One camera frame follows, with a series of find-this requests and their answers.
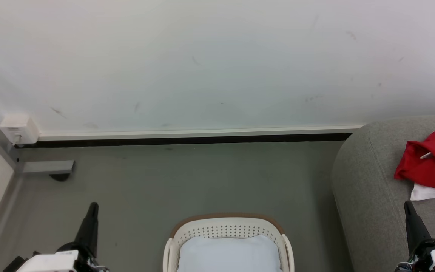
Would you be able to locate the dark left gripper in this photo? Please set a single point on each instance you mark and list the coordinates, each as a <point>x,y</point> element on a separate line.
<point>87,262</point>

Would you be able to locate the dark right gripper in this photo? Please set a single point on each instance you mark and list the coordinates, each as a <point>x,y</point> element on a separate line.
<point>419,258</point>

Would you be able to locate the pale mint white garment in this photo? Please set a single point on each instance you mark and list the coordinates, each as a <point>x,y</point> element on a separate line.
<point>427,192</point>

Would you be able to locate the red white striped knit garment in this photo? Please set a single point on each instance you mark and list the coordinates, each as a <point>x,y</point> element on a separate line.
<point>434,162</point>

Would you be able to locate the white perforated laundry basket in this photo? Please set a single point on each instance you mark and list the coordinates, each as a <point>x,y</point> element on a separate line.
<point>225,228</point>

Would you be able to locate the light blue folded clothing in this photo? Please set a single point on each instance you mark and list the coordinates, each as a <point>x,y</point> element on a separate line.
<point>229,255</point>

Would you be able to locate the grey fabric sofa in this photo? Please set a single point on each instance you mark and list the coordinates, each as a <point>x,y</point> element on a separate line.
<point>372,211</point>

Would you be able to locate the black caster wheel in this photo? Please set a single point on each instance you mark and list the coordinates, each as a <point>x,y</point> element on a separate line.
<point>60,176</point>

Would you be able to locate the grey metal partition foot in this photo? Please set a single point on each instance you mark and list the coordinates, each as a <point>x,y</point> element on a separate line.
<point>47,166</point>

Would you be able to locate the white baseboard strip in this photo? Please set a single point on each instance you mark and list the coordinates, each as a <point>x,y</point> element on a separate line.
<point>198,133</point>

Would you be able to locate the white wall socket box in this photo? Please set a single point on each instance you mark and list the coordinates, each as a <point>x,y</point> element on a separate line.
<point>19,128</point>

